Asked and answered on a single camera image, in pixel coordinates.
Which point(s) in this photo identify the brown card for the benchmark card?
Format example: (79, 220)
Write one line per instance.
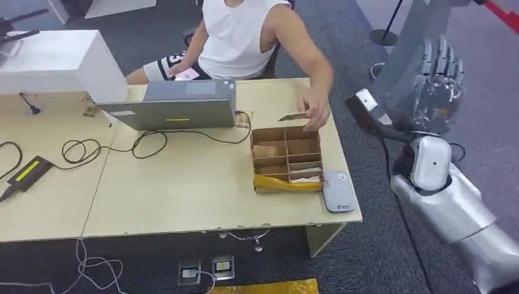
(292, 117)

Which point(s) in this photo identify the grey standing panel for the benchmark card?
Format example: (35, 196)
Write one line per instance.
(409, 36)

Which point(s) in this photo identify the clear plastic packet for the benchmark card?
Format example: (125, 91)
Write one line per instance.
(244, 119)

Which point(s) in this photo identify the red barrier belt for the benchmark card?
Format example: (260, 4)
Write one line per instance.
(502, 14)

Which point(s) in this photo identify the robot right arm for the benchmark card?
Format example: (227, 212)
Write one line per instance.
(446, 211)

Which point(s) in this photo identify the pale card stack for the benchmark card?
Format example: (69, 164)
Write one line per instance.
(306, 174)

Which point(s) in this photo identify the grey card reader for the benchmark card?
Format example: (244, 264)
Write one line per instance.
(337, 192)

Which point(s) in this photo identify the floor socket steel frame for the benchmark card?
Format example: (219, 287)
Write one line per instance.
(223, 267)

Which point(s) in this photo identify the grey laptop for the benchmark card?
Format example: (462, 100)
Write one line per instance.
(178, 107)

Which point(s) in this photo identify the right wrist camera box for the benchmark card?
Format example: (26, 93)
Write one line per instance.
(362, 108)

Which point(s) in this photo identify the person's left hand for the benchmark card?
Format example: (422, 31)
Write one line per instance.
(318, 109)

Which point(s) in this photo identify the floor socket with plug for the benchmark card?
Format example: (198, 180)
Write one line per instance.
(189, 272)

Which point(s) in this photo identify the black tripod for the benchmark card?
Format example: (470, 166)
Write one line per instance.
(16, 26)

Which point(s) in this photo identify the black stanchion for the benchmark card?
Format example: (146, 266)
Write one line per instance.
(384, 36)

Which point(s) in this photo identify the pink phone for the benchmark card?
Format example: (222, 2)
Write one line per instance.
(187, 74)

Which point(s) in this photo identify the wooden card box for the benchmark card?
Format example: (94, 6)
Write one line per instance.
(286, 156)

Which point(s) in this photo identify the small black plug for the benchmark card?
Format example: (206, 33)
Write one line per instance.
(33, 108)

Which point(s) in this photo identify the pale wooden desk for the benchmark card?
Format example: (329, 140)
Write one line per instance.
(44, 211)
(202, 190)

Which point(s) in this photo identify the yellow floor tape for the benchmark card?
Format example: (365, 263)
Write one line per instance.
(267, 287)

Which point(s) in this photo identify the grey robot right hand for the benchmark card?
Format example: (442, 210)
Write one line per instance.
(436, 105)

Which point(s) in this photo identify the person's right hand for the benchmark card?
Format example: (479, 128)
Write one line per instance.
(177, 70)

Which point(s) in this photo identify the black power adapter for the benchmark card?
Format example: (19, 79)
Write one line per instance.
(30, 172)

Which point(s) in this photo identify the large white box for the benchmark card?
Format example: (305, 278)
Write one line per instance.
(61, 65)

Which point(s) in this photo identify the white cabinet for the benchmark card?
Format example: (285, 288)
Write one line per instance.
(109, 7)

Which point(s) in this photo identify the person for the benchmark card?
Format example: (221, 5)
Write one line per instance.
(235, 40)

